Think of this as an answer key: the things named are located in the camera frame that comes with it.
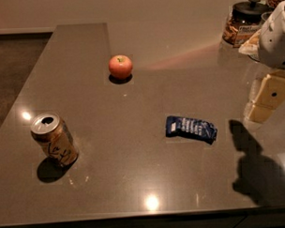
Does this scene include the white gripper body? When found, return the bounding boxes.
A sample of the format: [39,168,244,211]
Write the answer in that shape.
[258,1,285,69]

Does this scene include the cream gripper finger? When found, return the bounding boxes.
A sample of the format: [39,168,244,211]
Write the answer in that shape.
[246,69,285,123]

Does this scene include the blue rxbar wrapper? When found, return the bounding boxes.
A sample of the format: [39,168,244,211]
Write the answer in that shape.
[165,115,218,144]

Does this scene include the red apple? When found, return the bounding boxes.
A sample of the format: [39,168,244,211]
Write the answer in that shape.
[109,54,132,80]

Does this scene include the white snack packet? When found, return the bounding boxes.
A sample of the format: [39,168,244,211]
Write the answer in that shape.
[239,30,261,55]

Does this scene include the glass jar with black lid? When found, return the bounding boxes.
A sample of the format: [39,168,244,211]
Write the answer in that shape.
[222,0,269,48]

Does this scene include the gold soda can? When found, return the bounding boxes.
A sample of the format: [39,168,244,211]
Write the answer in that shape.
[30,113,79,168]

